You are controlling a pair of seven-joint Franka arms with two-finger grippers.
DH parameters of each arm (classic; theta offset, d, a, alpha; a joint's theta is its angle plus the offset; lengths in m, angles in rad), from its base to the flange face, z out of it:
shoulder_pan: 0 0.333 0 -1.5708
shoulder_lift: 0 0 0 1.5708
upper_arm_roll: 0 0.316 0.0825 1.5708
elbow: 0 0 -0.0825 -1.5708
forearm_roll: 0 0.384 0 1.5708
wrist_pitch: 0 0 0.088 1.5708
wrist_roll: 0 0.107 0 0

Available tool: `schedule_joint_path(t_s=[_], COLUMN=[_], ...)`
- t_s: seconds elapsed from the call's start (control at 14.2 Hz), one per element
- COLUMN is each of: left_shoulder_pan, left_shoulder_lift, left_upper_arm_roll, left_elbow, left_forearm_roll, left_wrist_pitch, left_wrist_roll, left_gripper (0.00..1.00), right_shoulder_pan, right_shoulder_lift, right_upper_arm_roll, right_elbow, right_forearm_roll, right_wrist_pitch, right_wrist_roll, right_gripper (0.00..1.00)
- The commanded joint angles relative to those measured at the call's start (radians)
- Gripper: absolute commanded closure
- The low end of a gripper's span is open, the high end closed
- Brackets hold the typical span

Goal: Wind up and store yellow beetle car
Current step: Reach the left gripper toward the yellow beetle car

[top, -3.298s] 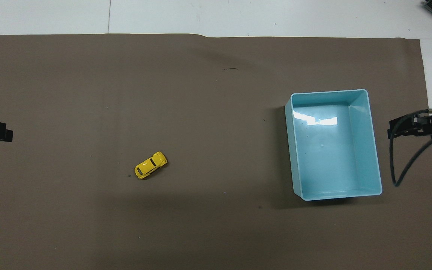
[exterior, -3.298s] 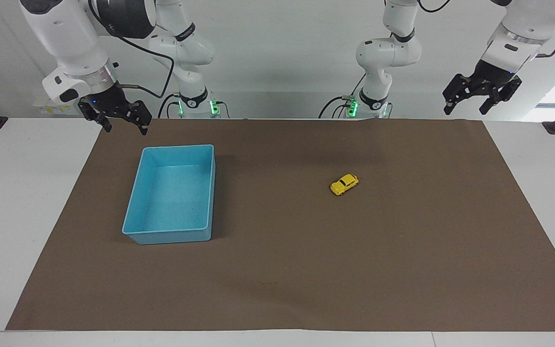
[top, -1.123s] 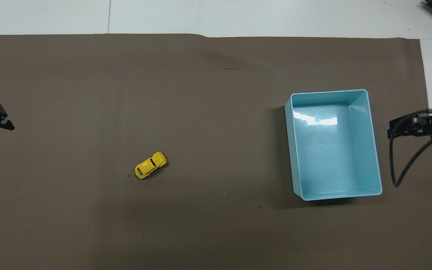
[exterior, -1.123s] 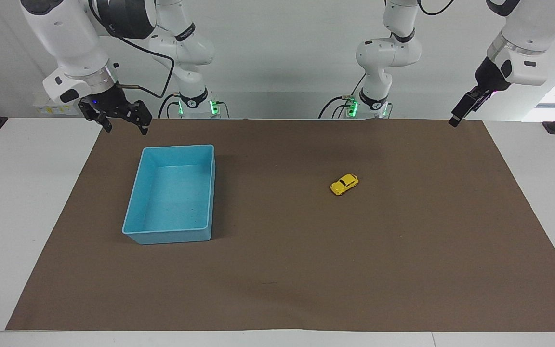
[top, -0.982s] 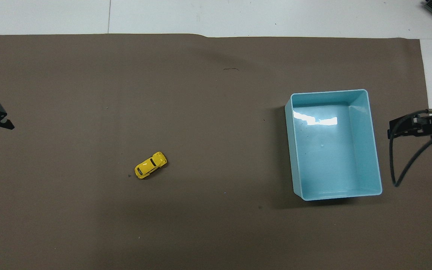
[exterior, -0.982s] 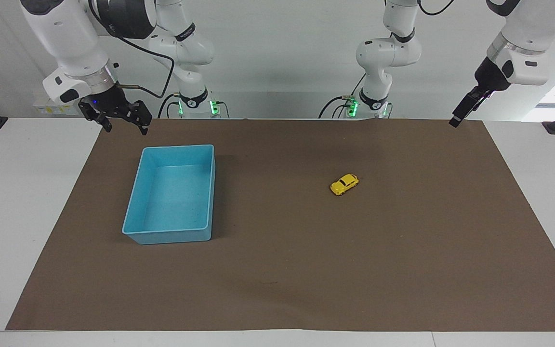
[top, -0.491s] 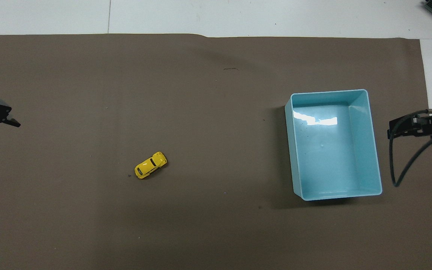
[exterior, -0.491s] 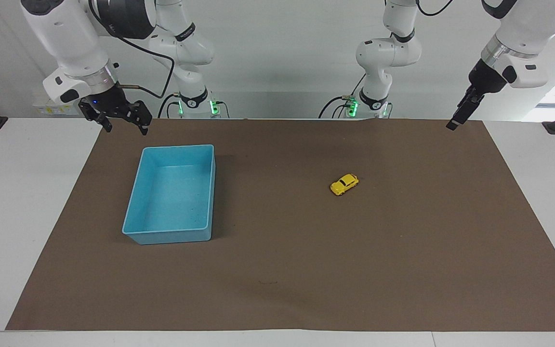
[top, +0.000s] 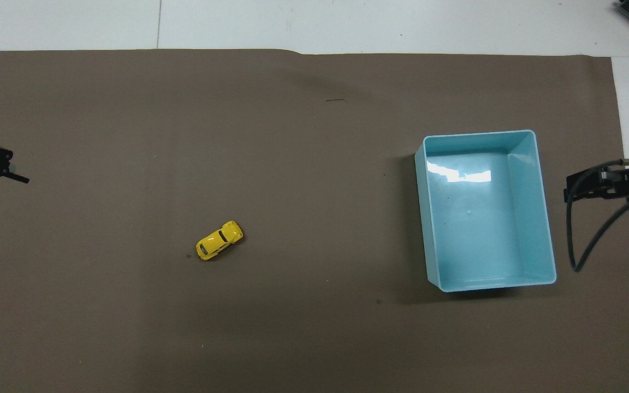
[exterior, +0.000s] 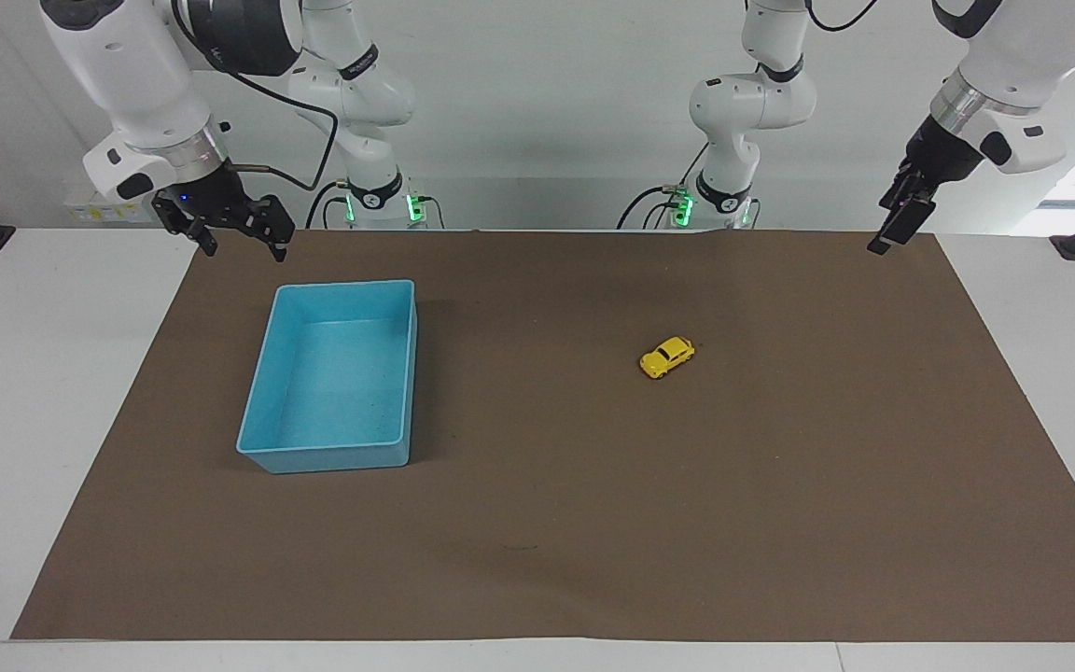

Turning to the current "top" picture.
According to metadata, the light blue plastic bin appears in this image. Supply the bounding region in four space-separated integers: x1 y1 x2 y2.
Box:
414 129 557 293

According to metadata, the yellow toy beetle car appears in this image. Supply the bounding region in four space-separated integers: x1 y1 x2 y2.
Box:
195 220 245 261

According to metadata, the black cable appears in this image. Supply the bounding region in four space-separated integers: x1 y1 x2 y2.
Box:
566 158 629 273

